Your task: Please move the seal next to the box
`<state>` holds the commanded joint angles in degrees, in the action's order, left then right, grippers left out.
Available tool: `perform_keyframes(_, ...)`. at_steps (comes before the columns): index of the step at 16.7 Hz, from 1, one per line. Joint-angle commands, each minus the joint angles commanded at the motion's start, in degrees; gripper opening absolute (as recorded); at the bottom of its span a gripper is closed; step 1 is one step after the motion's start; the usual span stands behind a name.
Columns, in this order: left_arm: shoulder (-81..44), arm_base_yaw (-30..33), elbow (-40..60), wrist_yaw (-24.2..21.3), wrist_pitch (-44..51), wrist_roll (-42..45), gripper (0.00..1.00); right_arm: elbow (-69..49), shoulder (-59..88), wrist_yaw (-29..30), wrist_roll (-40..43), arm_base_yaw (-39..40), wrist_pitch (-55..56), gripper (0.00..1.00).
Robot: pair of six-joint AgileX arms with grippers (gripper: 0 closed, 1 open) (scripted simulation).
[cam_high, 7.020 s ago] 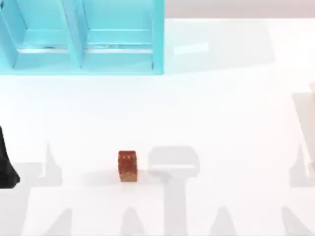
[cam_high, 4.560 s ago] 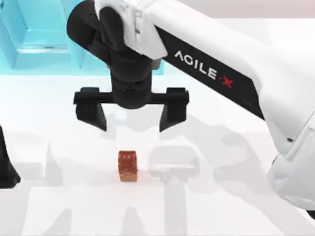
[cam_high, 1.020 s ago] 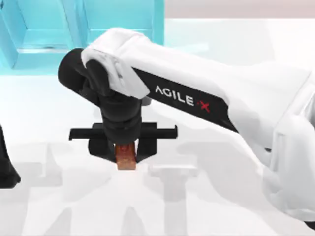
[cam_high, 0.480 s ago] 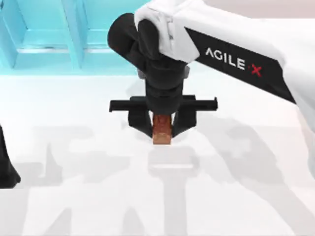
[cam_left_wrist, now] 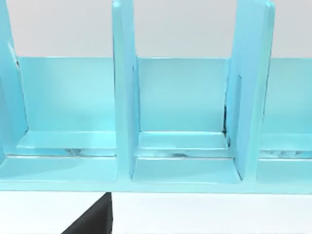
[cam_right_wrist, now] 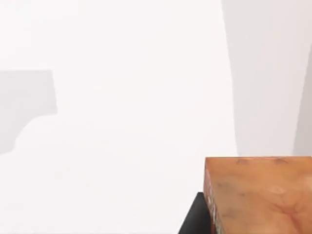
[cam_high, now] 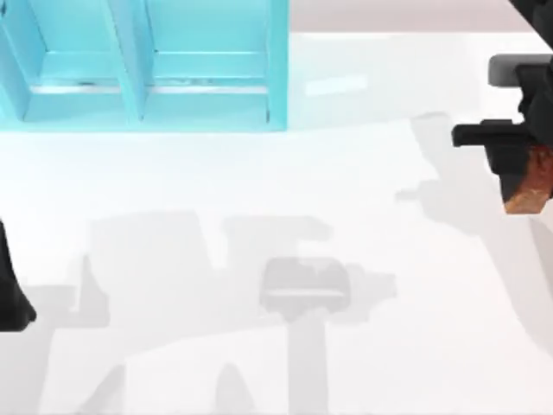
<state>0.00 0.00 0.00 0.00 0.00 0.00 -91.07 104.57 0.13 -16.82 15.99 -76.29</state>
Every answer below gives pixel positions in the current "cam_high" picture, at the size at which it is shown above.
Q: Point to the pale grey rounded box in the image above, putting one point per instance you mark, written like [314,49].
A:
[501,71]

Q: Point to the light blue rack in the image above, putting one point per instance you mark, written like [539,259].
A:
[207,86]

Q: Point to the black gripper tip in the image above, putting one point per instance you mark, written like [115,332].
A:
[10,294]

